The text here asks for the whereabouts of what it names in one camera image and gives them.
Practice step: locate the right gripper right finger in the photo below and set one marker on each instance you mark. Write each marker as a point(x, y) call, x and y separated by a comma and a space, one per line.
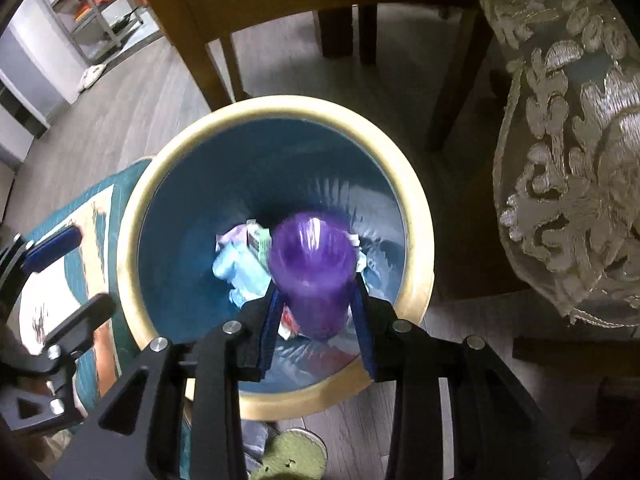
point(394, 349)

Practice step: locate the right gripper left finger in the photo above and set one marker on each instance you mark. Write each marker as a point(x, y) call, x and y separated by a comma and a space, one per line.
point(245, 344)

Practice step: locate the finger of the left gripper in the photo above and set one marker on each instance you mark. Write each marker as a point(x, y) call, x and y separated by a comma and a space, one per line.
point(22, 258)
point(66, 342)

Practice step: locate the blue face mask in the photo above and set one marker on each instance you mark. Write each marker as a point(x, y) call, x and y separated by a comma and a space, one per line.
point(236, 265)

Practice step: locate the purple spray bottle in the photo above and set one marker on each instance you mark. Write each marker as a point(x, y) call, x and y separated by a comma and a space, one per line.
point(313, 263)

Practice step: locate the green white small box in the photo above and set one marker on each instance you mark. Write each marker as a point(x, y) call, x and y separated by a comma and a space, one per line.
point(258, 240)

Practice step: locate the teal yellow-rimmed trash bin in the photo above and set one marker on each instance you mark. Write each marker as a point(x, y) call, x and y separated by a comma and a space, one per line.
point(264, 159)

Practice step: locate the teal patterned mat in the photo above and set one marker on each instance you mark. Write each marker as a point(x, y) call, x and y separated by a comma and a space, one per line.
point(52, 295)

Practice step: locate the green slipper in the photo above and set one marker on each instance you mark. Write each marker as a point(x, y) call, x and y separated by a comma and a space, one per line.
point(295, 453)

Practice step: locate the white slippers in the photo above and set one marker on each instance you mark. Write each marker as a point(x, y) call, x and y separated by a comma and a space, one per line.
point(90, 76)

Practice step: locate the lace embroidered tablecloth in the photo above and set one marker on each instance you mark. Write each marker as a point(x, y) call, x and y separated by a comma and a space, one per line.
point(566, 167)

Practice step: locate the metal shelf rack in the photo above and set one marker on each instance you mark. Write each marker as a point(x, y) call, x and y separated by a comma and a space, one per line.
point(96, 28)

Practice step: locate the wooden chair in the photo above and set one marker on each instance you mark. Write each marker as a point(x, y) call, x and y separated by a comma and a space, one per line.
point(201, 31)

